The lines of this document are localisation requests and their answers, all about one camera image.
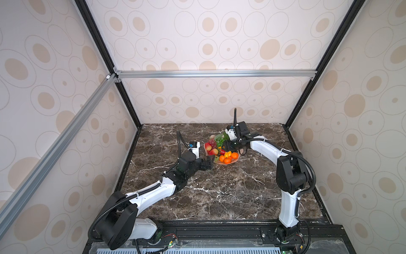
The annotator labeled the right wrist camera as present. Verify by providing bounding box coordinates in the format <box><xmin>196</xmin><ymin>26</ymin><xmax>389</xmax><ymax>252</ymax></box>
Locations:
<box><xmin>225</xmin><ymin>121</ymin><xmax>251</xmax><ymax>141</ymax></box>

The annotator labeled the red fake grape bunch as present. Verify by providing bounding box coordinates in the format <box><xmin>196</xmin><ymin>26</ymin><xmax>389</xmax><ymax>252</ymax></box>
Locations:
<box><xmin>208</xmin><ymin>139</ymin><xmax>218</xmax><ymax>148</ymax></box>

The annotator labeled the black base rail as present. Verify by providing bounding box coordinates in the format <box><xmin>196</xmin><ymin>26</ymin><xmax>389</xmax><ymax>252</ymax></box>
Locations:
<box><xmin>83</xmin><ymin>220</ymin><xmax>356</xmax><ymax>254</ymax></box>

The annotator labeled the black vertical frame post right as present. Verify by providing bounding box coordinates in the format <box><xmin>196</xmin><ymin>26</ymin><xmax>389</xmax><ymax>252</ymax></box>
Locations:
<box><xmin>284</xmin><ymin>0</ymin><xmax>366</xmax><ymax>128</ymax></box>

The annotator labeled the silver horizontal aluminium bar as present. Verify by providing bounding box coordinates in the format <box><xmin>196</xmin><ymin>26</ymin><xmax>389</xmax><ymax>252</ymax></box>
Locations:
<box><xmin>117</xmin><ymin>69</ymin><xmax>317</xmax><ymax>79</ymax></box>

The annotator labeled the red yellow-tipped fake strawberry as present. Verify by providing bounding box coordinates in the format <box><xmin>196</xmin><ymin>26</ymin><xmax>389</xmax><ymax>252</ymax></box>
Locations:
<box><xmin>204</xmin><ymin>142</ymin><xmax>212</xmax><ymax>151</ymax></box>

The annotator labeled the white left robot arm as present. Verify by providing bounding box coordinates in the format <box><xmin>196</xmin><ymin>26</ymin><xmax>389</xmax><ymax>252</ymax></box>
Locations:
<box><xmin>88</xmin><ymin>151</ymin><xmax>215</xmax><ymax>250</ymax></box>

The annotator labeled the green fake grape bunch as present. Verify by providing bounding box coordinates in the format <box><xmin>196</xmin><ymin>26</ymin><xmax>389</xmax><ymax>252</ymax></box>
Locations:
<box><xmin>214</xmin><ymin>131</ymin><xmax>229</xmax><ymax>147</ymax></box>

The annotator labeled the pink scalloped fruit bowl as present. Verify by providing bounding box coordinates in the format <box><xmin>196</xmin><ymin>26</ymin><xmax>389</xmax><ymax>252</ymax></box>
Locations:
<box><xmin>204</xmin><ymin>135</ymin><xmax>243</xmax><ymax>165</ymax></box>

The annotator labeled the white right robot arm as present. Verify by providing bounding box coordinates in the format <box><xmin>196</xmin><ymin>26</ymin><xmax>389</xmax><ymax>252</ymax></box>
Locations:
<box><xmin>222</xmin><ymin>136</ymin><xmax>310</xmax><ymax>242</ymax></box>

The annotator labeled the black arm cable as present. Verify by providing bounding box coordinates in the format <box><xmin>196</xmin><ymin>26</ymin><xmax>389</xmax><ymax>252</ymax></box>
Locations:
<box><xmin>233</xmin><ymin>107</ymin><xmax>317</xmax><ymax>254</ymax></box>
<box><xmin>87</xmin><ymin>131</ymin><xmax>191</xmax><ymax>254</ymax></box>

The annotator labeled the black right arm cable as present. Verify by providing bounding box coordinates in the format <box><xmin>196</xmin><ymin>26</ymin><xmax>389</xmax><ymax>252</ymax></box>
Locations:
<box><xmin>233</xmin><ymin>107</ymin><xmax>317</xmax><ymax>254</ymax></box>

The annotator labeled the black vertical frame post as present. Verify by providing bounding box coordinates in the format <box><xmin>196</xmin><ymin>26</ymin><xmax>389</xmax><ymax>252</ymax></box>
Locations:
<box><xmin>284</xmin><ymin>0</ymin><xmax>366</xmax><ymax>128</ymax></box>
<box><xmin>74</xmin><ymin>0</ymin><xmax>142</xmax><ymax>129</ymax></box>

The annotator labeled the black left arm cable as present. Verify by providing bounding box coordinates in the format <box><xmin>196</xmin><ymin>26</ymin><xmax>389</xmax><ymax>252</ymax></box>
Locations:
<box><xmin>87</xmin><ymin>131</ymin><xmax>191</xmax><ymax>254</ymax></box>

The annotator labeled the black vertical frame post left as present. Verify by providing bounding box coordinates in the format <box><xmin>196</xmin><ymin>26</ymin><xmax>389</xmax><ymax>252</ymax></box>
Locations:
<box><xmin>74</xmin><ymin>0</ymin><xmax>142</xmax><ymax>129</ymax></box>

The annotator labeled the silver diagonal aluminium bar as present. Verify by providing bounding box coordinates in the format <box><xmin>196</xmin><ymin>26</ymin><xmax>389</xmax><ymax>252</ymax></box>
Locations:
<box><xmin>1</xmin><ymin>73</ymin><xmax>118</xmax><ymax>238</ymax></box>

